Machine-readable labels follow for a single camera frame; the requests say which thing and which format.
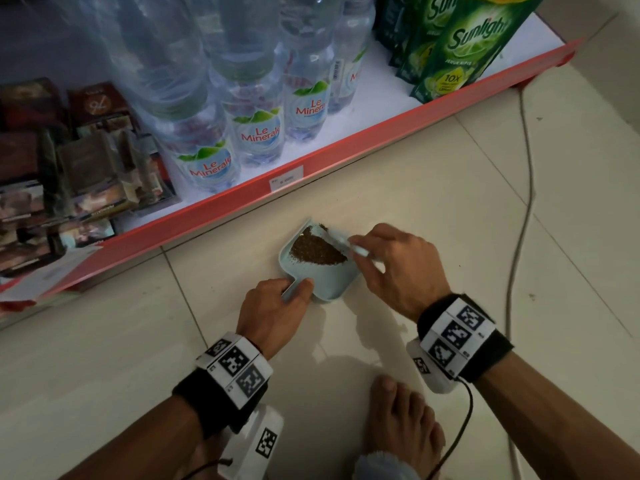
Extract brown granules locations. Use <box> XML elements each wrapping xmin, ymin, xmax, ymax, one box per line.
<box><xmin>289</xmin><ymin>223</ymin><xmax>349</xmax><ymax>267</ymax></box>

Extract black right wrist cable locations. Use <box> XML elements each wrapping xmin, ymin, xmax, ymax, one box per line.
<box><xmin>437</xmin><ymin>378</ymin><xmax>475</xmax><ymax>480</ymax></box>

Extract black wristband with markers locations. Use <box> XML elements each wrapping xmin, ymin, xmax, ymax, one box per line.
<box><xmin>417</xmin><ymin>293</ymin><xmax>515</xmax><ymax>385</ymax></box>
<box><xmin>172</xmin><ymin>333</ymin><xmax>275</xmax><ymax>439</ymax></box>

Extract black right wristband with markers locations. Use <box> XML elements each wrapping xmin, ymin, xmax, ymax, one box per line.
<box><xmin>417</xmin><ymin>293</ymin><xmax>515</xmax><ymax>385</ymax></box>

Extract black left wristband with markers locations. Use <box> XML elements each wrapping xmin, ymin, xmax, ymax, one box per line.
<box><xmin>172</xmin><ymin>333</ymin><xmax>275</xmax><ymax>439</ymax></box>

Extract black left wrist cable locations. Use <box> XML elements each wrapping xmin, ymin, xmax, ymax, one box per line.
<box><xmin>179</xmin><ymin>457</ymin><xmax>235</xmax><ymax>480</ymax></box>

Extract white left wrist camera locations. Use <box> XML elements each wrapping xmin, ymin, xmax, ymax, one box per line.
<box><xmin>217</xmin><ymin>403</ymin><xmax>285</xmax><ymax>480</ymax></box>

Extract light blue plastic dustpan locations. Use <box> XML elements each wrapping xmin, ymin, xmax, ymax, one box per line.
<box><xmin>277</xmin><ymin>217</ymin><xmax>362</xmax><ymax>304</ymax></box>

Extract person's right forearm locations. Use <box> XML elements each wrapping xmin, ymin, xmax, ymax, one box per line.
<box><xmin>475</xmin><ymin>352</ymin><xmax>640</xmax><ymax>480</ymax></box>

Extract stack of dark green pouches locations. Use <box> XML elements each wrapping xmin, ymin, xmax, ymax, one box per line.
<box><xmin>372</xmin><ymin>0</ymin><xmax>549</xmax><ymax>105</ymax></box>

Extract pile of small brown packets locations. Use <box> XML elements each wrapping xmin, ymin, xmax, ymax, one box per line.
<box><xmin>0</xmin><ymin>77</ymin><xmax>179</xmax><ymax>278</ymax></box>

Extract red edged store shelf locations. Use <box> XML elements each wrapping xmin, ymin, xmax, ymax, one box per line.
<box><xmin>0</xmin><ymin>0</ymin><xmax>586</xmax><ymax>313</ymax></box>

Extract person's left forearm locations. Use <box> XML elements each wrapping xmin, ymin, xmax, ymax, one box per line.
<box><xmin>59</xmin><ymin>394</ymin><xmax>203</xmax><ymax>480</ymax></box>

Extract person's right foot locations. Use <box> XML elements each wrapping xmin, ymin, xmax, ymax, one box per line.
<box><xmin>367</xmin><ymin>374</ymin><xmax>446</xmax><ymax>475</ymax></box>

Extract light blue brush white bristles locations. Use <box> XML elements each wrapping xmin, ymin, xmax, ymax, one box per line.
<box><xmin>317</xmin><ymin>227</ymin><xmax>371</xmax><ymax>258</ymax></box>

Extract stack of clear water bottles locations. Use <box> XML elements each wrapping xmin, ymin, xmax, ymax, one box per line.
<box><xmin>99</xmin><ymin>0</ymin><xmax>376</xmax><ymax>195</ymax></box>

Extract fuzzy blue right trouser cuff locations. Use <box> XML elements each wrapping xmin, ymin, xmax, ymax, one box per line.
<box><xmin>352</xmin><ymin>450</ymin><xmax>421</xmax><ymax>480</ymax></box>

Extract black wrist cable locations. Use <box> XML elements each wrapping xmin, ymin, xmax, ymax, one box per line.
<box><xmin>437</xmin><ymin>378</ymin><xmax>475</xmax><ymax>480</ymax></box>
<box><xmin>179</xmin><ymin>457</ymin><xmax>235</xmax><ymax>480</ymax></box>

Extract person's right hand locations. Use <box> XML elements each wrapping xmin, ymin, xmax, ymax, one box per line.
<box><xmin>348</xmin><ymin>223</ymin><xmax>453</xmax><ymax>324</ymax></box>

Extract person's left hand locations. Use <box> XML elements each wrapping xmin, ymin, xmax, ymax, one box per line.
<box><xmin>235</xmin><ymin>278</ymin><xmax>315</xmax><ymax>361</ymax></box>

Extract grey floor cable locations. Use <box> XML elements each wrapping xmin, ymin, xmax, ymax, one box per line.
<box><xmin>505</xmin><ymin>87</ymin><xmax>537</xmax><ymax>480</ymax></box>

